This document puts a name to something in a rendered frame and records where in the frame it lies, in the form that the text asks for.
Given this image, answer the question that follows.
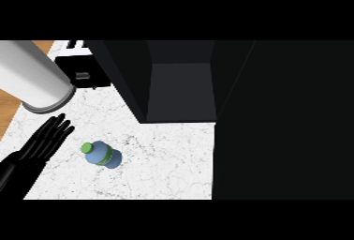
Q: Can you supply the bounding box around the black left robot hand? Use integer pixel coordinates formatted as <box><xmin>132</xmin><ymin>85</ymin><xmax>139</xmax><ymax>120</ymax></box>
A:
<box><xmin>0</xmin><ymin>112</ymin><xmax>77</xmax><ymax>201</ymax></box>

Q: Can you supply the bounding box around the dark grey open cabinet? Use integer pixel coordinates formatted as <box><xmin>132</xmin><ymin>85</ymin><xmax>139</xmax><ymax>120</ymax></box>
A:
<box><xmin>84</xmin><ymin>39</ymin><xmax>219</xmax><ymax>125</ymax></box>

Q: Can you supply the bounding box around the dark grey cabinet door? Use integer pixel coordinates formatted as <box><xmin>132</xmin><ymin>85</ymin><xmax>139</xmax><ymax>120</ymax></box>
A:
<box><xmin>210</xmin><ymin>39</ymin><xmax>354</xmax><ymax>201</ymax></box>

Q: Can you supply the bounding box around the blue bottle with green cap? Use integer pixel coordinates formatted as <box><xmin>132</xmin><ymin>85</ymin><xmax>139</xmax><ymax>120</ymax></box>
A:
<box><xmin>80</xmin><ymin>140</ymin><xmax>123</xmax><ymax>170</ymax></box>

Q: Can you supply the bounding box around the white cylinder with grey rim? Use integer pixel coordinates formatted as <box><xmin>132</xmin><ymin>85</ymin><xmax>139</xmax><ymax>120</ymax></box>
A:
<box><xmin>0</xmin><ymin>39</ymin><xmax>78</xmax><ymax>115</ymax></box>

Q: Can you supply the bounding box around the black toaster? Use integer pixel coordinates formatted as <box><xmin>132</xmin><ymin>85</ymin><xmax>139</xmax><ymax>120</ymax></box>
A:
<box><xmin>55</xmin><ymin>53</ymin><xmax>114</xmax><ymax>91</ymax></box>

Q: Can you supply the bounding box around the white black-striped appliance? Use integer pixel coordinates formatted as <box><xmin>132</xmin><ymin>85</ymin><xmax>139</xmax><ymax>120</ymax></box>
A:
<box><xmin>62</xmin><ymin>39</ymin><xmax>96</xmax><ymax>57</ymax></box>

